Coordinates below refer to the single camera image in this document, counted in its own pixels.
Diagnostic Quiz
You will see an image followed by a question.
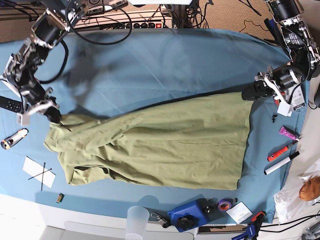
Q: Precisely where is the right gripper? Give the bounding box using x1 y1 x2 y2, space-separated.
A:
18 81 61 123

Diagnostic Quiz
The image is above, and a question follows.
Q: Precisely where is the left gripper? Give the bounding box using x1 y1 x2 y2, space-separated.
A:
241 65 307 104

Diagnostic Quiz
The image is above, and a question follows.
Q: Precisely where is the olive green t-shirt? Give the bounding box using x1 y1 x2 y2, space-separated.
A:
44 92 253 191

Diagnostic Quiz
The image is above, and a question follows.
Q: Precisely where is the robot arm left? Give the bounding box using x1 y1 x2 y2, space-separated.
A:
241 0 320 104

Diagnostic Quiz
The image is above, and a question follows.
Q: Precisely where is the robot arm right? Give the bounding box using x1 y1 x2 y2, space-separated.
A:
0 0 88 125

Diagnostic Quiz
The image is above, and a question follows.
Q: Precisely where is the small black clip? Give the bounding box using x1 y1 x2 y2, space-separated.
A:
272 114 278 123

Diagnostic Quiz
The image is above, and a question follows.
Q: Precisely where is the clear packaged box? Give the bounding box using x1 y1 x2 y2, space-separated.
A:
289 86 306 112

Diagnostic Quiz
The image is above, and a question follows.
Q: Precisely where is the black remote control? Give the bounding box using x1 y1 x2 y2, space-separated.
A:
0 96 23 113

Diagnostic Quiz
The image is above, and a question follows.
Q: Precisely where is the purple tube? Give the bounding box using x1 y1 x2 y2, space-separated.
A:
279 126 300 141

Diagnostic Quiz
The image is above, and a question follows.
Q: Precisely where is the white paper sheet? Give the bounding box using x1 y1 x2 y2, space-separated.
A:
22 156 56 188

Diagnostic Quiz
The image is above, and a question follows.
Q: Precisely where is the white notepad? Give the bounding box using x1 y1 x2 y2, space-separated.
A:
2 53 17 85

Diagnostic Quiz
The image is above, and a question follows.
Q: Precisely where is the blue table cloth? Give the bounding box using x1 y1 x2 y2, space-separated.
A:
0 29 306 222

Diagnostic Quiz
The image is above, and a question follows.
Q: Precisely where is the orange pen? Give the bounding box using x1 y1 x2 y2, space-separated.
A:
267 140 299 162

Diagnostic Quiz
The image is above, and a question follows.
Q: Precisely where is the white black marker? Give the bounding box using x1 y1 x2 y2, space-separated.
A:
264 151 300 175

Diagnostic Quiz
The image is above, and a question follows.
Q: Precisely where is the small green yellow battery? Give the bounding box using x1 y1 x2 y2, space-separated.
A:
56 193 65 204

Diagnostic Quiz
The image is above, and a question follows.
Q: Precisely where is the orange brown furry object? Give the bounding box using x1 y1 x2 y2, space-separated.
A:
299 176 320 202

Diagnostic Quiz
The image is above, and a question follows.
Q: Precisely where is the purple tape roll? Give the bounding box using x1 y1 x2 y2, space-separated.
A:
217 198 233 212

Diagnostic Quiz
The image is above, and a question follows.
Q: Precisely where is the white power strip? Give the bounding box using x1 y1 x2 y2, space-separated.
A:
75 10 175 30

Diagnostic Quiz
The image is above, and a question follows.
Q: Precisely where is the white plastic bag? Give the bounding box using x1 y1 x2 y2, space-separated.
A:
273 159 320 224

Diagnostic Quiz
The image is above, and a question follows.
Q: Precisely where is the white card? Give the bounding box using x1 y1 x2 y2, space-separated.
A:
226 202 253 224

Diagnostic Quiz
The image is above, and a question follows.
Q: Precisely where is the translucent plastic cup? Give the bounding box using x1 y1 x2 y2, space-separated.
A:
124 206 150 240

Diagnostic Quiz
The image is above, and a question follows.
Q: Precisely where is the blue plastic box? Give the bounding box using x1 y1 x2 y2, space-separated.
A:
167 199 211 233

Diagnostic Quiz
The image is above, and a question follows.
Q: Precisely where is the blue orange bar clamp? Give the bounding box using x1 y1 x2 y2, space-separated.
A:
231 211 266 240

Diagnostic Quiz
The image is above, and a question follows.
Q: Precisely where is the metal carabiner keyring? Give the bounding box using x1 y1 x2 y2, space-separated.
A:
150 212 172 229

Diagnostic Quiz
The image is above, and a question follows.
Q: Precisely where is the black knob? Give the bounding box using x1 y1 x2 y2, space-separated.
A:
176 215 195 231

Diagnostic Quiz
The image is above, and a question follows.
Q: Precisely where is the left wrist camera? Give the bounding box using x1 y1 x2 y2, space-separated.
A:
277 101 293 117

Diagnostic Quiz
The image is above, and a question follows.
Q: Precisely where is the black cable tie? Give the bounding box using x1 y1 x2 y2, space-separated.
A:
28 168 52 180
40 162 46 192

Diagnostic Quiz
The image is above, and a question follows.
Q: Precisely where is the blue handled clamp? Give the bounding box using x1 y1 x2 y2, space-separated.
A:
264 18 283 46

